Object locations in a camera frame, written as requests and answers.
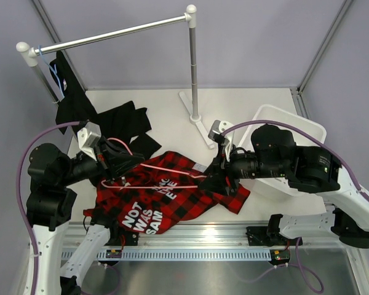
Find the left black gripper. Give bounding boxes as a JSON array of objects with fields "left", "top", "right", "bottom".
[{"left": 58, "top": 135, "right": 145, "bottom": 186}]

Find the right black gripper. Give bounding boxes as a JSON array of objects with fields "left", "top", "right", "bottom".
[{"left": 197, "top": 141, "right": 288, "bottom": 197}]

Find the pink clothes hanger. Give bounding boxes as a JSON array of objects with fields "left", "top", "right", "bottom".
[{"left": 100, "top": 137, "right": 208, "bottom": 190}]

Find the red black plaid shirt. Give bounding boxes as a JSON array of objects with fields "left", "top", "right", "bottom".
[{"left": 83, "top": 151, "right": 250, "bottom": 235}]

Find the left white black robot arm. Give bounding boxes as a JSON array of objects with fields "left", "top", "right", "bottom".
[{"left": 25, "top": 140, "right": 144, "bottom": 294}]

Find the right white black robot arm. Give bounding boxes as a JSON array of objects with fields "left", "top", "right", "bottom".
[{"left": 199, "top": 120, "right": 369, "bottom": 249}]

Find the blue clothes hanger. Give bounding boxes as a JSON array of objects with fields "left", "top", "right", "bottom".
[{"left": 40, "top": 54, "right": 67, "bottom": 101}]

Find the white plastic basket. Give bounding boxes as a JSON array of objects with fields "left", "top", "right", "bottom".
[{"left": 233, "top": 104, "right": 328, "bottom": 197}]

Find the silver white clothes rack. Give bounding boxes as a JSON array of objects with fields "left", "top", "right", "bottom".
[{"left": 15, "top": 4, "right": 215, "bottom": 149}]

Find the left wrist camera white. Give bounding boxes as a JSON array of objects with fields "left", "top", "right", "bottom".
[{"left": 77, "top": 122, "right": 101, "bottom": 161}]

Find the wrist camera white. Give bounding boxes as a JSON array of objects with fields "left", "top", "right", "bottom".
[
  {"left": 208, "top": 120, "right": 234, "bottom": 162},
  {"left": 77, "top": 122, "right": 101, "bottom": 161}
]

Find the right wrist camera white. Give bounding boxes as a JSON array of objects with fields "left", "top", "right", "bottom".
[{"left": 208, "top": 120, "right": 234, "bottom": 162}]

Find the aluminium mounting rail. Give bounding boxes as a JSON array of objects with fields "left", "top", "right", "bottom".
[{"left": 63, "top": 222, "right": 351, "bottom": 249}]

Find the slotted cable duct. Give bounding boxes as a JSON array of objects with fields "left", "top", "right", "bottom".
[{"left": 61, "top": 248, "right": 273, "bottom": 262}]

